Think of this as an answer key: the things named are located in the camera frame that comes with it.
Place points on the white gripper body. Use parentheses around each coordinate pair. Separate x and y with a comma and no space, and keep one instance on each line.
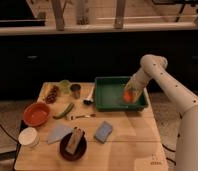
(136,86)

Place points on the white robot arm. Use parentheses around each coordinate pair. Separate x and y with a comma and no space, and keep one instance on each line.
(185,101)

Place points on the green plastic tray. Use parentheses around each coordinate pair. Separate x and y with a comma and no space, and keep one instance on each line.
(108,95)

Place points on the black white spoon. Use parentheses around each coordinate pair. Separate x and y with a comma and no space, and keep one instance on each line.
(90,98)

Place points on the blue sponge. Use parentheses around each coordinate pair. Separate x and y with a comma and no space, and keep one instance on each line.
(103,131)

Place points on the metal cup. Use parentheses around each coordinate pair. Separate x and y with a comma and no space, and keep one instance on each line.
(75,90)

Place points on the green plastic cup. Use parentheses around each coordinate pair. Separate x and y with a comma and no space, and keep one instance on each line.
(64,86)

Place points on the silver fork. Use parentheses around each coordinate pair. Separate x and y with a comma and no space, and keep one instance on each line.
(73,117)

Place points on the wooden block on plate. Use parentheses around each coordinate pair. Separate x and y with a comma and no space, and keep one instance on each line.
(74,140)

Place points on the green cucumber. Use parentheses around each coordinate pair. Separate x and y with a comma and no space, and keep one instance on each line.
(68,108)

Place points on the bunch of dark grapes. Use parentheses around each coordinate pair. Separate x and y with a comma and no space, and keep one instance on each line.
(52,95)

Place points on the dark round plate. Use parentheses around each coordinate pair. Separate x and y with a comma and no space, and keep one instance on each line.
(80,151)

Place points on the grey blue cloth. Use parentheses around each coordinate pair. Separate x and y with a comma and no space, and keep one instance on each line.
(58,133)

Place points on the orange bowl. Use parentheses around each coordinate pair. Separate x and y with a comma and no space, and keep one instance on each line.
(36,114)

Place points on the white round container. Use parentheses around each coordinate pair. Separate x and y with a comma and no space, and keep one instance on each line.
(28,137)

